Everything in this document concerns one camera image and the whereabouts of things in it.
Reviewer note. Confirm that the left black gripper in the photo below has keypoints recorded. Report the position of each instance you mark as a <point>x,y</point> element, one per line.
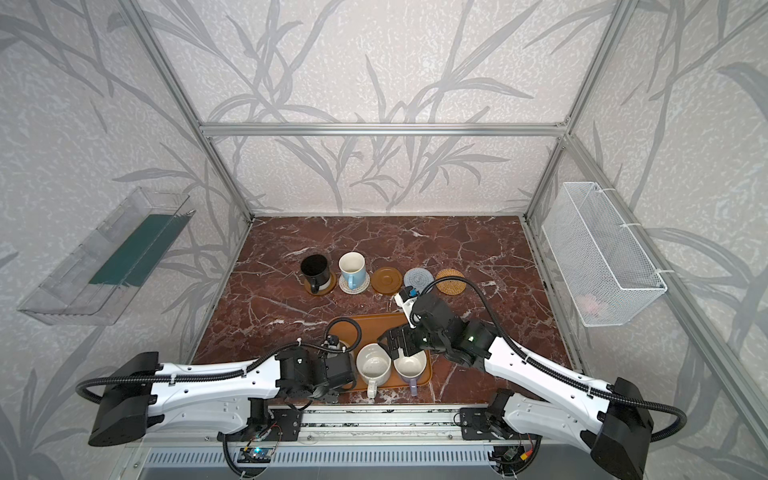
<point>339,372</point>

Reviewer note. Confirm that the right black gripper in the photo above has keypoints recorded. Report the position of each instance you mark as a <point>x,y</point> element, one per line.
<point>405,339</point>

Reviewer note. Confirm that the white lilac-handled mug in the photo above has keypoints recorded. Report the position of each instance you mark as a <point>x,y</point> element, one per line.
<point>410,369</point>

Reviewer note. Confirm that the grey blue woven coaster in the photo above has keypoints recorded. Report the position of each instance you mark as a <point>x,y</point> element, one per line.
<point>417,278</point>

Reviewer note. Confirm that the tan rattan coaster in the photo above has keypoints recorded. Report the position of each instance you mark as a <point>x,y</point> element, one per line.
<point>450,282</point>

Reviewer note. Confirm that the brown wooden coaster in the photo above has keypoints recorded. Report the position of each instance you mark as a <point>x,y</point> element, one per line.
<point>387,280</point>
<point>324,290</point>

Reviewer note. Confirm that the light blue mug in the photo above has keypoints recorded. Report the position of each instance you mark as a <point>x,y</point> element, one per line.
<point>353,268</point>

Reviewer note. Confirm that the black mug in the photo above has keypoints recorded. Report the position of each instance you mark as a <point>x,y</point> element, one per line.
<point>316,269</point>

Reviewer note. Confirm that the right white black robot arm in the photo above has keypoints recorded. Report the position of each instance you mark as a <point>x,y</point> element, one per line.
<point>609,421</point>

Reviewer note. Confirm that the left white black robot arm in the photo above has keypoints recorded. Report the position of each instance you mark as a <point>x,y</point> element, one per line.
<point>145,395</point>

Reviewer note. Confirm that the white woven round coaster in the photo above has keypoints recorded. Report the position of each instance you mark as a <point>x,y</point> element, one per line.
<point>344,285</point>

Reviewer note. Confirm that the green circuit board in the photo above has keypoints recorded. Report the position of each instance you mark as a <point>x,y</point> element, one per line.
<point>255,455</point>

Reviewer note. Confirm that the pink object in basket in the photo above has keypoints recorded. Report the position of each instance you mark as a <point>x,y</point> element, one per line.
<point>589,305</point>

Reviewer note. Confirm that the aluminium front rail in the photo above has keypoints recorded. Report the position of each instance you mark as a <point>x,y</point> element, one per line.
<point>380,423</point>

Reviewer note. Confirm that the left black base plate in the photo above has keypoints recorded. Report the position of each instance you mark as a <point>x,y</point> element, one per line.
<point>274,426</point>

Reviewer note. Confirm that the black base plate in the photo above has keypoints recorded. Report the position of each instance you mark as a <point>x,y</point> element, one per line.
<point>480,424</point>
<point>274,426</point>

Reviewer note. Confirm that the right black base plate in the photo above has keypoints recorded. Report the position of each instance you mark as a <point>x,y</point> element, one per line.
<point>480,424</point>

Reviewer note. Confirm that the right controller with wires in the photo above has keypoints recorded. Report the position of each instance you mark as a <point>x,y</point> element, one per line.
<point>511,455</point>

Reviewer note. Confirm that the white wire mesh basket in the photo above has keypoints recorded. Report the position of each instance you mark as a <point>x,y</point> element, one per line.
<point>597,253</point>

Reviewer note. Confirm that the clear plastic wall bin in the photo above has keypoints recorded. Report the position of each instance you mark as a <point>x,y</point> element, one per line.
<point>95,283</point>

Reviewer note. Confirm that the aluminium cage frame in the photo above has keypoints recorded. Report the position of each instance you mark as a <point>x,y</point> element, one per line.
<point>741,390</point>

